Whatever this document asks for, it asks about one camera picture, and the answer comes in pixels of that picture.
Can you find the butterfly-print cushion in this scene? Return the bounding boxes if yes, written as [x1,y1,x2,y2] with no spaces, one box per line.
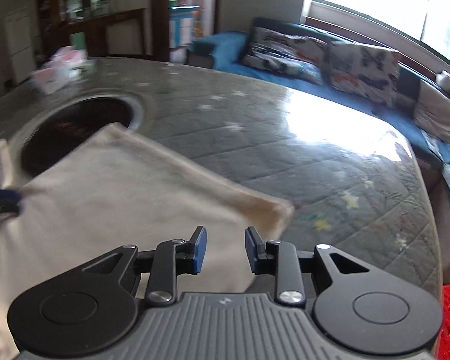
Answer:
[242,26,329,85]
[327,40,401,110]

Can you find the blue and white box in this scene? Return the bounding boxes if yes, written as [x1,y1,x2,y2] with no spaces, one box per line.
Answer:
[168,4,200,49]

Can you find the window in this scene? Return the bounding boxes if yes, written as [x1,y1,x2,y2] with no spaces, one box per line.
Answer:
[302,0,450,66]

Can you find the grey patterned cushion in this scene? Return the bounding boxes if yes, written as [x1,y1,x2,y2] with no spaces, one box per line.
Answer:
[412,80,450,147]

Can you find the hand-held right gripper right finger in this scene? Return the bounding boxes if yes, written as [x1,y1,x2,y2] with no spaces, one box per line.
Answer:
[245,226,371,305]

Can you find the dark wooden cabinet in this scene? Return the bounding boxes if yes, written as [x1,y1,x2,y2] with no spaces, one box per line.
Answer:
[35,0,169,61]

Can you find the pink and white tissue pack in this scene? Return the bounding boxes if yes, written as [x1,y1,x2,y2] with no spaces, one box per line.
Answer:
[30,46,88,94]

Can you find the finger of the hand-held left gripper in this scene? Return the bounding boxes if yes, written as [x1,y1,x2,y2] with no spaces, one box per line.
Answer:
[0,182,24,219]

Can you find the white t-shirt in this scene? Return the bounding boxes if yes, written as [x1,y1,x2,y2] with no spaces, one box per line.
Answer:
[0,123,295,360]

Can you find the blue sofa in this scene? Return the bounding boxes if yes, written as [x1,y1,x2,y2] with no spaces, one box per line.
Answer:
[187,17,450,181]

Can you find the grey star-print quilted table cover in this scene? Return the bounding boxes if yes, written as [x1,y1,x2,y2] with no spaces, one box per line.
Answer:
[0,57,445,301]

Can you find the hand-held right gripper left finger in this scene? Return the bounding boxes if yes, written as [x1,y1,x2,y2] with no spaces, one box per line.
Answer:
[83,226,208,306]

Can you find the white storage cabinet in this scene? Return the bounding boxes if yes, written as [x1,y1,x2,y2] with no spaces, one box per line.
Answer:
[3,9,34,85]

